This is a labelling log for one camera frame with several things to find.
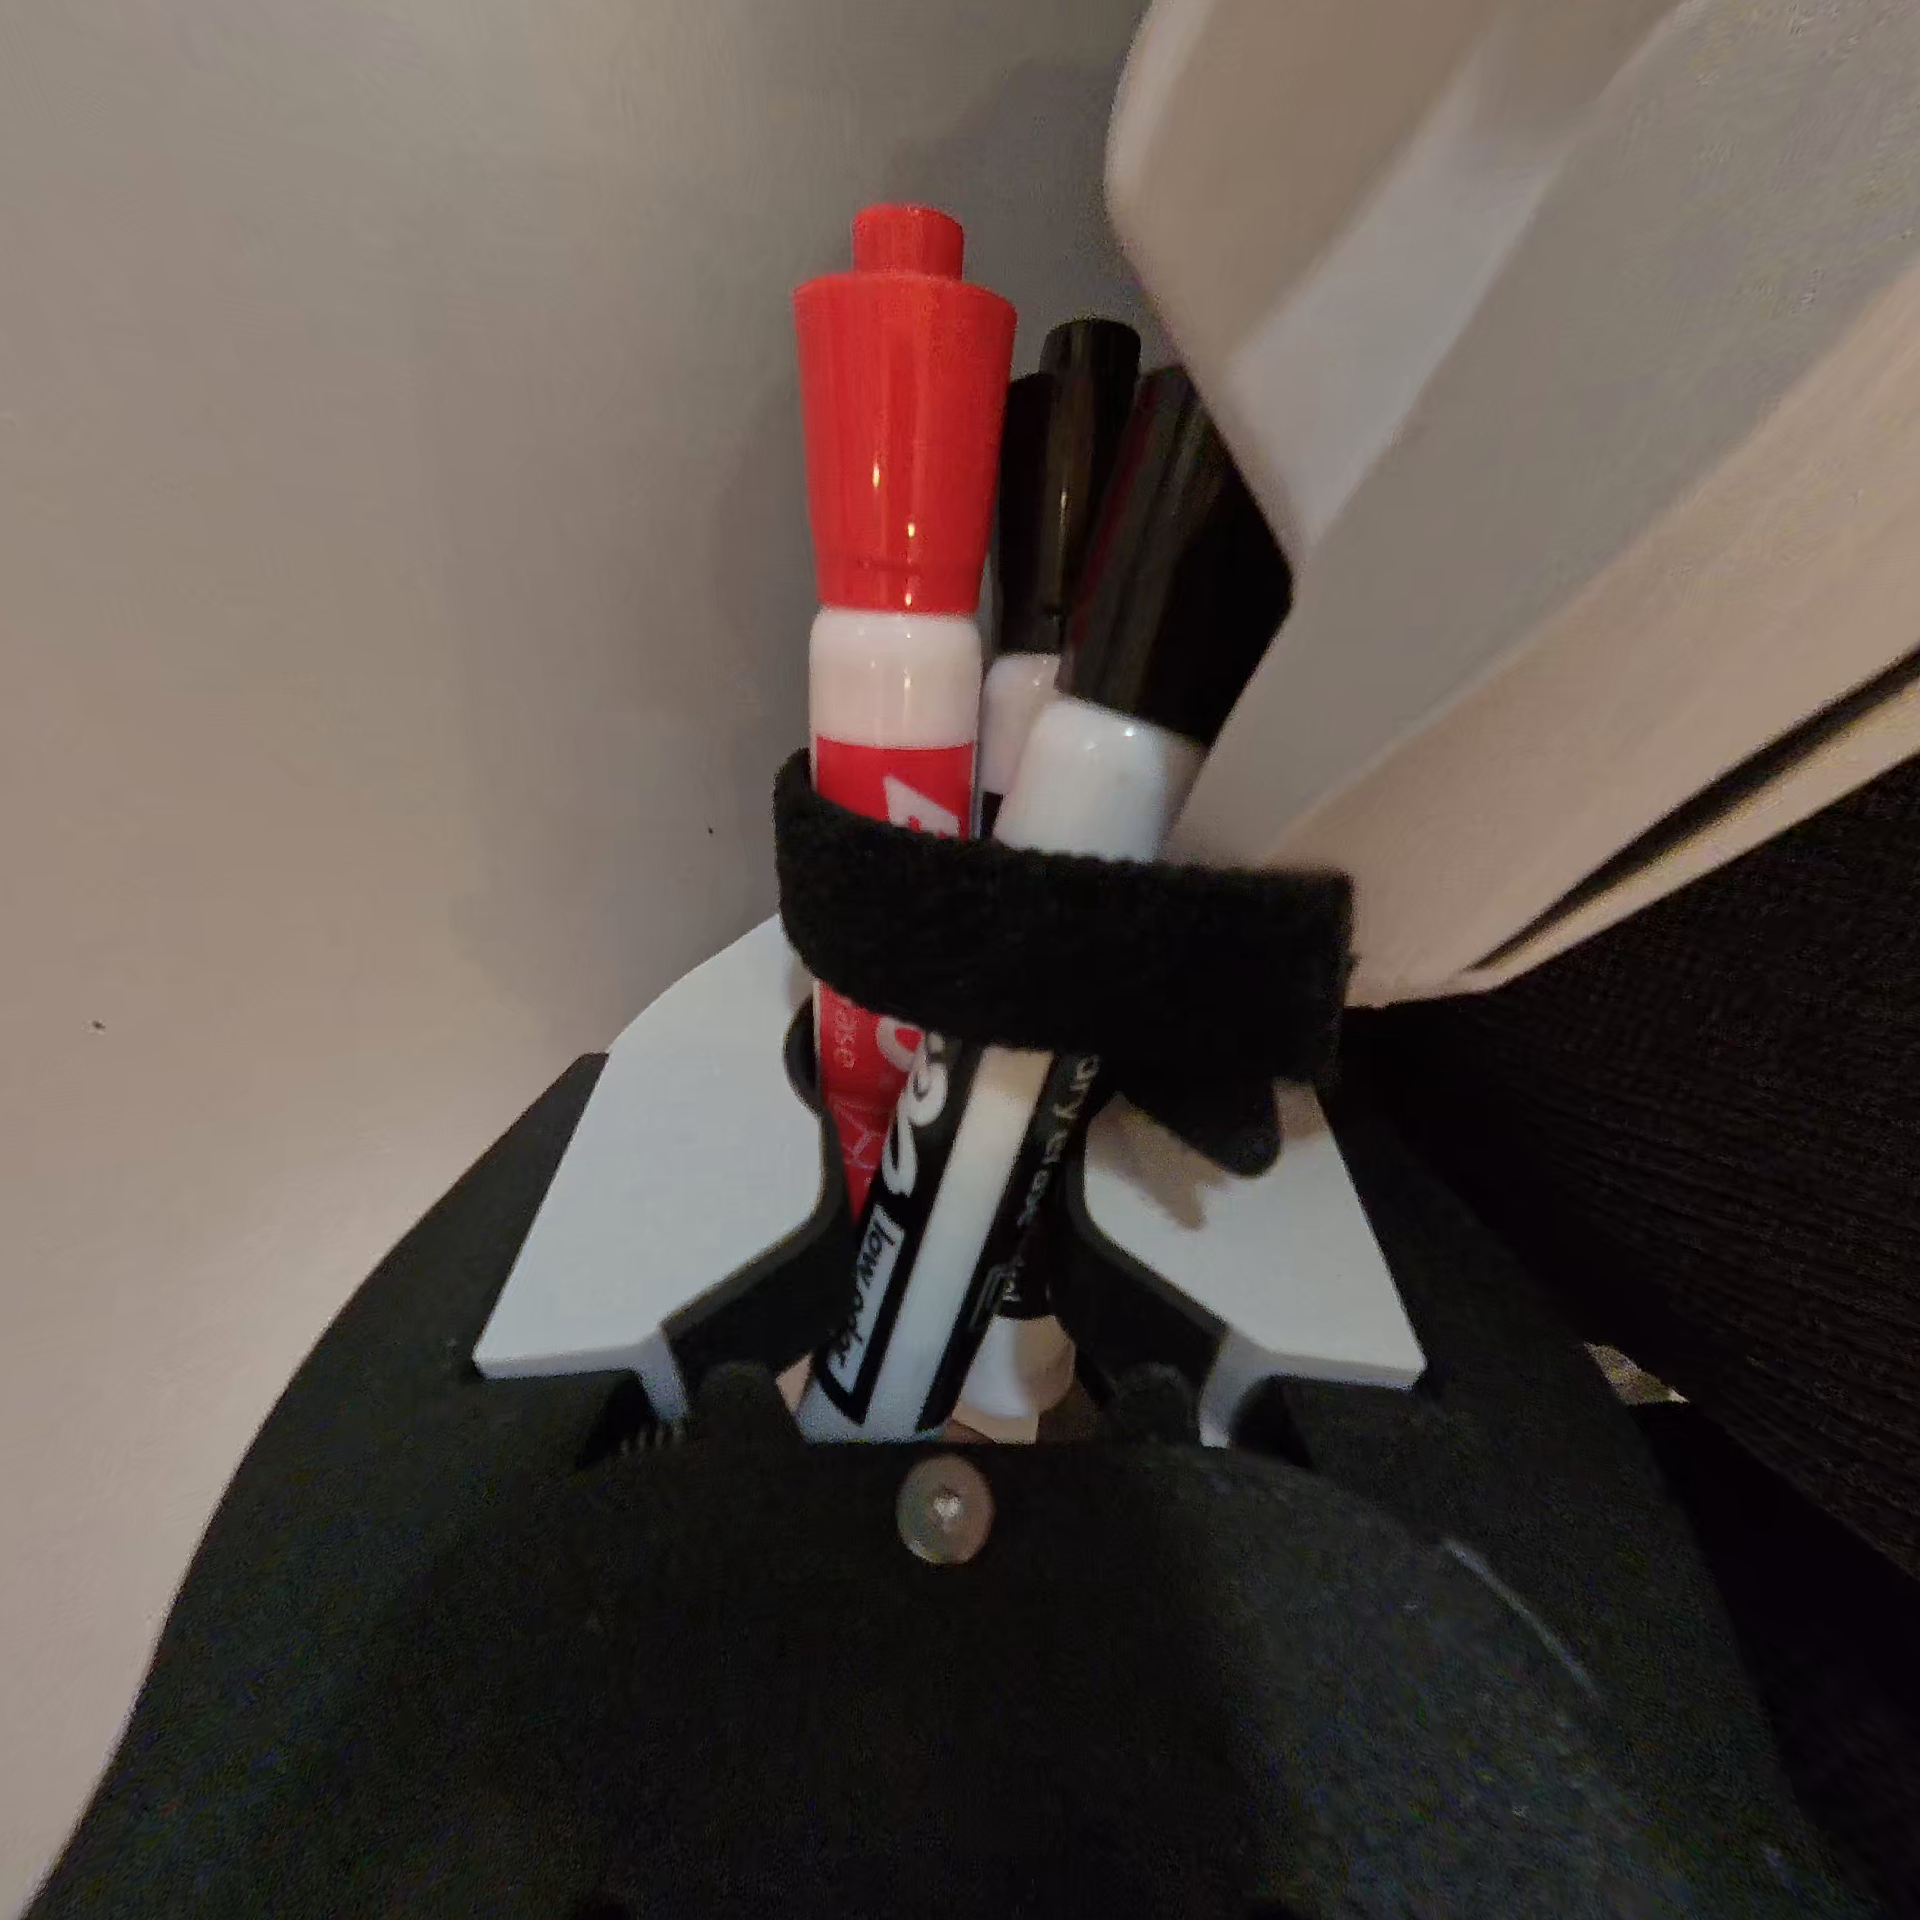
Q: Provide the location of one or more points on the black dry erase marker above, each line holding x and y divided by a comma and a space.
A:
1171, 601
1072, 452

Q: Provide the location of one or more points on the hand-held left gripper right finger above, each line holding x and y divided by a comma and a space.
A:
1260, 1244

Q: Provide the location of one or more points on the red dry erase marker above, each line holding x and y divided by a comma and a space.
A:
900, 452

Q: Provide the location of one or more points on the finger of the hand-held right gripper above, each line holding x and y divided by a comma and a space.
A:
1500, 375
1724, 857

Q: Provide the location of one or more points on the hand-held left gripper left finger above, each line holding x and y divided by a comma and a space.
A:
662, 1201

